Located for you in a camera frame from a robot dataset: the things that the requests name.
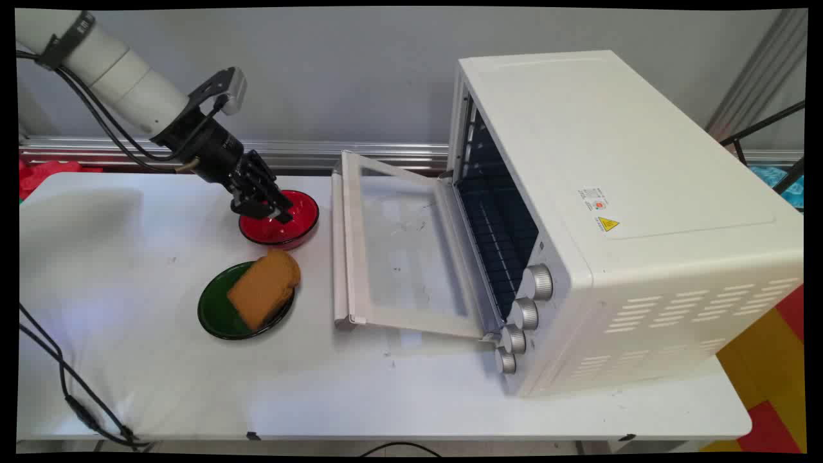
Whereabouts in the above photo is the blue object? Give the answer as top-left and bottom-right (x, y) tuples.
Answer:
(747, 165), (804, 210)

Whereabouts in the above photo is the black metal stand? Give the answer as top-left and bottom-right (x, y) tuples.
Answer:
(719, 100), (806, 196)

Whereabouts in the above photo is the black floor cable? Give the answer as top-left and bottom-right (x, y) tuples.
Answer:
(357, 441), (444, 457)

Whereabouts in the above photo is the black table cable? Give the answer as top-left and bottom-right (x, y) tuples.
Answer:
(18, 302), (155, 449)

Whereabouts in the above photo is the aluminium rail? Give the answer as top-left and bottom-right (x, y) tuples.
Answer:
(19, 135), (804, 173)

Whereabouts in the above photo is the green plate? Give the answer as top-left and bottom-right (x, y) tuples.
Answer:
(197, 260), (296, 340)

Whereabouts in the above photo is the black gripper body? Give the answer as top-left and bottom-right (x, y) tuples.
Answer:
(152, 107), (264, 194)

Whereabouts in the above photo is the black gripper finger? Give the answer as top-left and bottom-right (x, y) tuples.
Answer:
(228, 177), (277, 222)
(243, 150), (295, 223)

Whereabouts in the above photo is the brown bread slice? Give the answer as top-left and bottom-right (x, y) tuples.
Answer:
(226, 248), (302, 332)

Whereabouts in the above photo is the red bowl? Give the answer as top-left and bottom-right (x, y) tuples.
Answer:
(239, 190), (320, 251)

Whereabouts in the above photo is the glass oven door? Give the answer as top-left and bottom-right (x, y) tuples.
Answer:
(331, 150), (502, 340)

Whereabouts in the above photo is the white toaster oven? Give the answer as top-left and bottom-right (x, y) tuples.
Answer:
(448, 50), (804, 397)

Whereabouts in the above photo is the aluminium profile post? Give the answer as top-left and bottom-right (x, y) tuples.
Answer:
(705, 9), (807, 143)

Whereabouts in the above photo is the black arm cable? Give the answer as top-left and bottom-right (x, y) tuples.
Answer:
(17, 50), (230, 174)

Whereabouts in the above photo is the red cloth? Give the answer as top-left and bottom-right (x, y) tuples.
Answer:
(19, 159), (104, 201)

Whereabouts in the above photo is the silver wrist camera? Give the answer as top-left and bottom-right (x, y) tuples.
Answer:
(189, 67), (249, 118)

